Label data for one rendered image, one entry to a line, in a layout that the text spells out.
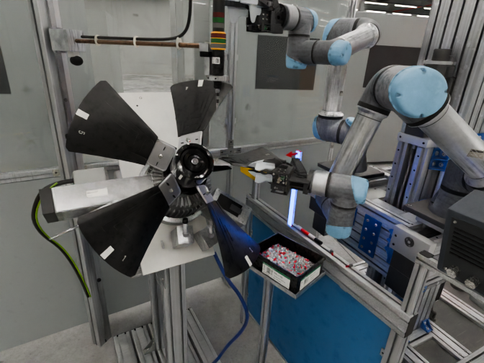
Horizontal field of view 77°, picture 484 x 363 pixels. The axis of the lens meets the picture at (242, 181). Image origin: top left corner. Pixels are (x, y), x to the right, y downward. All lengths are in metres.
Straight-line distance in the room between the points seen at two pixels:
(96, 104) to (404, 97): 0.81
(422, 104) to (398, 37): 4.21
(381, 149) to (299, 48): 4.23
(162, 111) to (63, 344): 1.43
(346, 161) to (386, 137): 4.26
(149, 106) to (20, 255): 0.98
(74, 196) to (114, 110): 0.28
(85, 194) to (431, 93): 0.96
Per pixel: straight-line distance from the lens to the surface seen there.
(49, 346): 2.18
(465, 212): 0.81
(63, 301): 2.02
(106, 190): 1.02
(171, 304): 1.36
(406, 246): 1.20
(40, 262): 1.87
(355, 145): 1.00
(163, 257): 1.12
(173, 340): 1.50
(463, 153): 1.00
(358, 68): 4.73
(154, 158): 0.98
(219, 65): 0.94
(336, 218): 0.94
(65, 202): 1.02
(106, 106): 0.98
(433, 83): 0.87
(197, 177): 0.90
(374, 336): 1.20
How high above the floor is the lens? 1.52
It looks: 22 degrees down
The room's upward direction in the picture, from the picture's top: 3 degrees clockwise
